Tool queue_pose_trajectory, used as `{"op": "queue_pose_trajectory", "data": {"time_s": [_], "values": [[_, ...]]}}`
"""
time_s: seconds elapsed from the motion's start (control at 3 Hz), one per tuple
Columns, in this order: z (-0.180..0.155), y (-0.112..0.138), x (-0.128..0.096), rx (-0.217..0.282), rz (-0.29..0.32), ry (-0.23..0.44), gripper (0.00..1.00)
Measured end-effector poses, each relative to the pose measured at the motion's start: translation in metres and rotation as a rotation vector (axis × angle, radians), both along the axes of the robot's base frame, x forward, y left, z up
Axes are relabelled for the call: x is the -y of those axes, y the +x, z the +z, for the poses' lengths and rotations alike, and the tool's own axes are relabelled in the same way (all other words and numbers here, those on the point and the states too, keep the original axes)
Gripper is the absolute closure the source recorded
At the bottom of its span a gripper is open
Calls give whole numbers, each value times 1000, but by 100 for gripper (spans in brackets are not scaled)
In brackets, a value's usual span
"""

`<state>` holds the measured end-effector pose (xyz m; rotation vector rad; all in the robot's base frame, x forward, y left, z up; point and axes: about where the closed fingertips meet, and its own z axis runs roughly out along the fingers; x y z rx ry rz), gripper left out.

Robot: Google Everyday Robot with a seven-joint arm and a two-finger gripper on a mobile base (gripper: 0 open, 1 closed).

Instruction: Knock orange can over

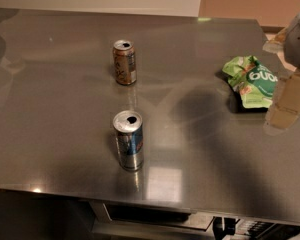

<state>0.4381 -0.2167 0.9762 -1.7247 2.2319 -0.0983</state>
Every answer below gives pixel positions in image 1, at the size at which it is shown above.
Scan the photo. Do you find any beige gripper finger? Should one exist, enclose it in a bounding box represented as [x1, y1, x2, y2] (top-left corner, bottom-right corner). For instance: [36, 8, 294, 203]
[266, 69, 300, 129]
[263, 28, 287, 53]

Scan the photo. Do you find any orange soda can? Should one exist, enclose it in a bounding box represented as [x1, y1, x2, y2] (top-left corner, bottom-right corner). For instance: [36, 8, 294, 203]
[113, 40, 137, 85]

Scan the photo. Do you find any blue silver energy drink can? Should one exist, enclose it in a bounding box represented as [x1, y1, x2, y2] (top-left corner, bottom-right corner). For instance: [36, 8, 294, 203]
[113, 110, 144, 171]

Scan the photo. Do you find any green crumpled chip bag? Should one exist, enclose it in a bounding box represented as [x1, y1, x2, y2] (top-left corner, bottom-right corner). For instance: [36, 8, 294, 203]
[222, 56, 278, 109]

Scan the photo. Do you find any metal drawer under table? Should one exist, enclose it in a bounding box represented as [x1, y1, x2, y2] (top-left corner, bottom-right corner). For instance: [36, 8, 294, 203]
[89, 201, 214, 240]

